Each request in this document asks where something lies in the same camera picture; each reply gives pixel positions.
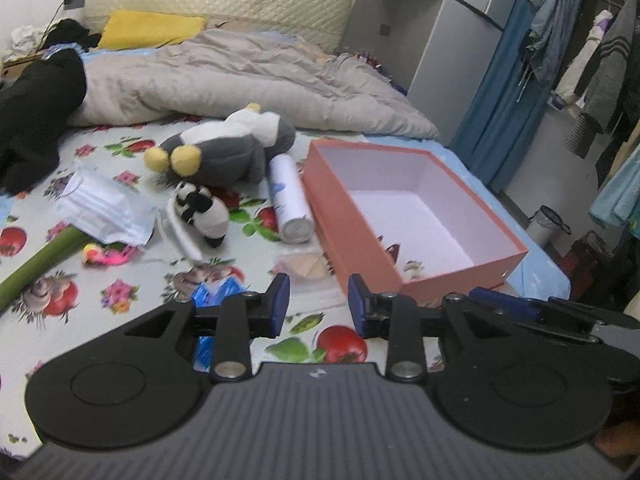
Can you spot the clear bag of beige pieces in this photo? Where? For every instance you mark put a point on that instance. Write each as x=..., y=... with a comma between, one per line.
x=307, y=267

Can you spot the large black garment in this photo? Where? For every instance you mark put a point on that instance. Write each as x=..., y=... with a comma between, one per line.
x=35, y=100

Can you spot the hanging grey striped sweater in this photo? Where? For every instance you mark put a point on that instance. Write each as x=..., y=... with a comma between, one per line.
x=607, y=75

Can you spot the orange cardboard box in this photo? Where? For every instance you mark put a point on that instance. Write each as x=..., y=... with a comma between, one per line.
x=340, y=210

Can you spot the dark red bag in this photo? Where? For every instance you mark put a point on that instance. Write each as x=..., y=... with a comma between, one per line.
x=592, y=265

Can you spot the hanging teal garment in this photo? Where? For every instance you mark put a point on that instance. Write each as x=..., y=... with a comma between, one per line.
x=620, y=190

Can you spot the grey wardrobe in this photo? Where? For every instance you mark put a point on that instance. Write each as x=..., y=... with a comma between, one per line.
x=440, y=35

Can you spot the white trash bin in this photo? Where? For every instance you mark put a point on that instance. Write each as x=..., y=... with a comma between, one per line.
x=542, y=227

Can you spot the brown cardboard box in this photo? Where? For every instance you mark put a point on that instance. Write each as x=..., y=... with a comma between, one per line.
x=20, y=66

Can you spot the white spray can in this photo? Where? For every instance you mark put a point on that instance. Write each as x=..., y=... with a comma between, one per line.
x=287, y=195

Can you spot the black wall socket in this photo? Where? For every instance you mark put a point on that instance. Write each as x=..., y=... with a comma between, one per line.
x=75, y=2

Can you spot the hanging white purple garment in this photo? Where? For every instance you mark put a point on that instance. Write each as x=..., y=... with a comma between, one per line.
x=582, y=65

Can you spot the grey quilt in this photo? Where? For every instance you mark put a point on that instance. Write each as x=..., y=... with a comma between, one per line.
x=225, y=75

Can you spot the blue curtain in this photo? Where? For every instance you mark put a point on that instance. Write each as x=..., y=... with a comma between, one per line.
x=500, y=85

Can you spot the small black garment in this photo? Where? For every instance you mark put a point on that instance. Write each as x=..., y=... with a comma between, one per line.
x=72, y=32

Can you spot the green massage brush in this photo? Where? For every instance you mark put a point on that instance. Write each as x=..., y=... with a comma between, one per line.
x=40, y=260

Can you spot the white slender plastic item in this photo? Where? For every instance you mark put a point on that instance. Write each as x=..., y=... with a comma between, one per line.
x=180, y=235

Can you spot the blue face mask pack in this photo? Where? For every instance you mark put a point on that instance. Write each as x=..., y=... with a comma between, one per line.
x=100, y=205

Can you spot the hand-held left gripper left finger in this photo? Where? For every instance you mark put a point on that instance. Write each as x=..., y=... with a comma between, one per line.
x=280, y=307

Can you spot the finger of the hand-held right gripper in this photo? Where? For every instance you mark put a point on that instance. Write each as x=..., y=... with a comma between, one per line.
x=505, y=300

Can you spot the pink feather toy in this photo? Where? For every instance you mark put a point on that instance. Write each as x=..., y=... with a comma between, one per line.
x=107, y=255

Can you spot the hanging denim jacket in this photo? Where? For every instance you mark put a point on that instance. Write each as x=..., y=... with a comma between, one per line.
x=550, y=30

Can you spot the yellow pillow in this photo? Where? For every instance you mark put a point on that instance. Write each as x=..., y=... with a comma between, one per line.
x=145, y=27

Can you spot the small brown trinket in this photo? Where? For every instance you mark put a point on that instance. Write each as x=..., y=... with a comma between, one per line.
x=392, y=252

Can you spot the fruit print bed sheet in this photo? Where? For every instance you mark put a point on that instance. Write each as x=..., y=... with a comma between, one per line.
x=110, y=136

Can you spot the small white trinket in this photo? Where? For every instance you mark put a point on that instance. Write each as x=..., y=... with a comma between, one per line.
x=414, y=270

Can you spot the blue tissue packet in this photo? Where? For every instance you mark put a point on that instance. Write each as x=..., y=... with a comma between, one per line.
x=220, y=290

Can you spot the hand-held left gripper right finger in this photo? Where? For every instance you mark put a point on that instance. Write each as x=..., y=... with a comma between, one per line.
x=357, y=310

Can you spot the grey penguin plush toy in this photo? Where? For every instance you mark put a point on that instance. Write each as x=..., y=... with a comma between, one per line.
x=225, y=155

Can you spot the panda plush toy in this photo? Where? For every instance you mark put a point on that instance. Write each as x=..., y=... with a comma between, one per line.
x=212, y=215

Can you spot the white crumpled cloth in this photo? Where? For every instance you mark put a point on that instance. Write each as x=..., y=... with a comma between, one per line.
x=27, y=37

